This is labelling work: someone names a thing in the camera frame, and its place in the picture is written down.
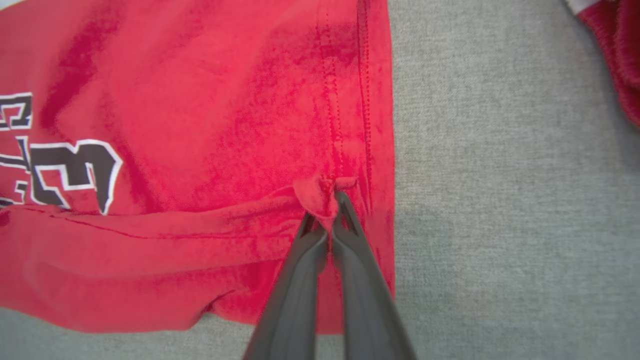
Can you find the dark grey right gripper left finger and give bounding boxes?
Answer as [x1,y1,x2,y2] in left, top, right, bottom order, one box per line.
[243,211,329,360]

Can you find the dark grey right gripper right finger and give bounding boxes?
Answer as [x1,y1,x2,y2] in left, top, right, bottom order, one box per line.
[331,191,417,360]

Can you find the red basketball jersey with number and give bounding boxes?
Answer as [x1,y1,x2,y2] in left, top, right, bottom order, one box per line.
[0,0,397,335]

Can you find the red and white shorts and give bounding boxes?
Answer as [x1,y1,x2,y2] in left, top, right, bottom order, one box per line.
[565,0,640,128]

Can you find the grey fabric sofa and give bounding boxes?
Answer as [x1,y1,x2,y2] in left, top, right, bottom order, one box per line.
[0,0,640,360]

